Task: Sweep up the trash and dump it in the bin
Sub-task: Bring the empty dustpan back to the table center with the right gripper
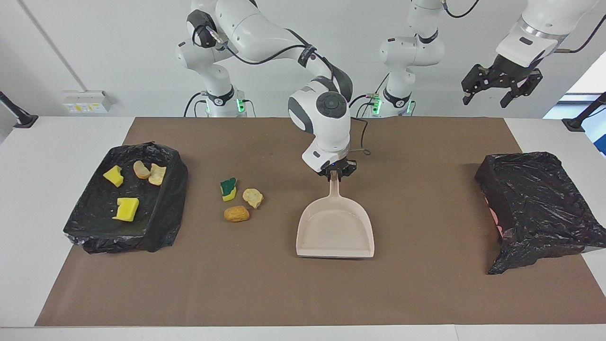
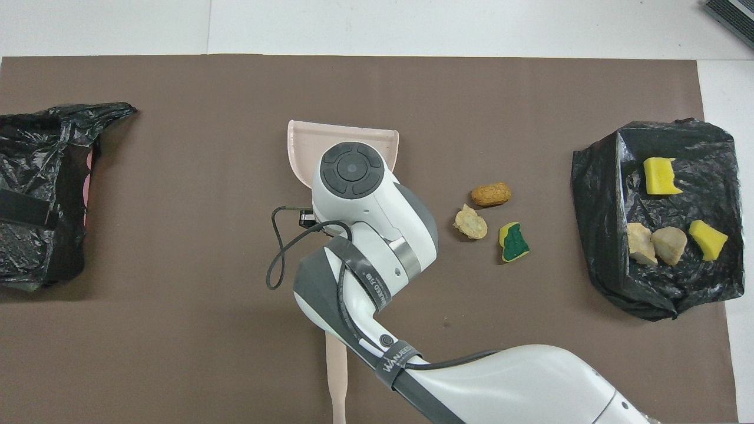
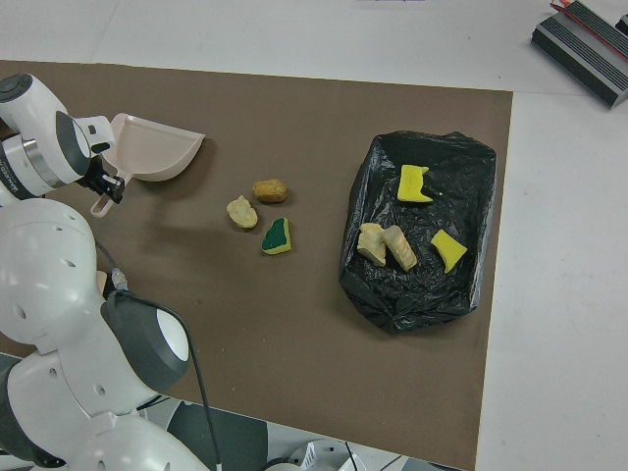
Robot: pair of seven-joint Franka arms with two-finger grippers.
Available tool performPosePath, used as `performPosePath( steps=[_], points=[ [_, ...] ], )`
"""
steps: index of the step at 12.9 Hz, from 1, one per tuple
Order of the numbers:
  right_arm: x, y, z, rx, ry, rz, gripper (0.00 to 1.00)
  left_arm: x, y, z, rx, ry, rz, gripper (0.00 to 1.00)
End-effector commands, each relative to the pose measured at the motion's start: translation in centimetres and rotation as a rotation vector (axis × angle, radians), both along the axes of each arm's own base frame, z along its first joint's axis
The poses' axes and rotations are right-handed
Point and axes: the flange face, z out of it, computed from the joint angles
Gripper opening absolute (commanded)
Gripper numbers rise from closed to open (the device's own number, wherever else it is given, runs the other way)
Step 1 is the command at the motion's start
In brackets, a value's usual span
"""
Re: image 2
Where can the small yellow sponge piece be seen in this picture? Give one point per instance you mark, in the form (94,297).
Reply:
(708,239)

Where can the orange brown bread shaped lump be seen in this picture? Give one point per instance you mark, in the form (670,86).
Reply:
(490,194)

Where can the pale round foam lump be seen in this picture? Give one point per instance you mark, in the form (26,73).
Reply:
(471,224)

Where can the large notched yellow sponge piece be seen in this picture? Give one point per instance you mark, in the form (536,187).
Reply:
(660,176)

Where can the beige hand brush black bristles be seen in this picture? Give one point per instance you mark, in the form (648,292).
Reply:
(337,383)

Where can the black bag lined pink bin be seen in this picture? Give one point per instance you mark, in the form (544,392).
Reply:
(35,147)

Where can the bulky greyish foam lump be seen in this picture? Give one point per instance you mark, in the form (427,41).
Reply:
(670,245)

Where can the dark ribbed grille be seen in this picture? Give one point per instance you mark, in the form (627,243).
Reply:
(733,15)

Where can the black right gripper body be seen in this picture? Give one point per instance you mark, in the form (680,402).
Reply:
(307,219)

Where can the brown paper table mat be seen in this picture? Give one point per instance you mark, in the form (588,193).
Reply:
(177,147)

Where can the yellowish foam lump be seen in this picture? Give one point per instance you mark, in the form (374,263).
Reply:
(640,242)

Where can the beige plastic dustpan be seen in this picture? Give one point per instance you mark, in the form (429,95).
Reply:
(306,147)

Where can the green and yellow sponge piece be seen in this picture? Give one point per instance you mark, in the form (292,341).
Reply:
(514,242)

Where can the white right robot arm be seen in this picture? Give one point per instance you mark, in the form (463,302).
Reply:
(377,235)

